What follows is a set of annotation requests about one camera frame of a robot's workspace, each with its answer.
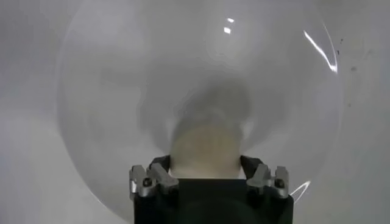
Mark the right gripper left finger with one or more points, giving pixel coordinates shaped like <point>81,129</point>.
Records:
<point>160,179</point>

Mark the white round plate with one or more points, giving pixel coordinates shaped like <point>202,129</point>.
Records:
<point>106,76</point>

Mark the white steamed baozi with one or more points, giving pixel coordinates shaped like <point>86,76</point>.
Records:
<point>204,149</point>

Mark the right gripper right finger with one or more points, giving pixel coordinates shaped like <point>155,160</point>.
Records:
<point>259,178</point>

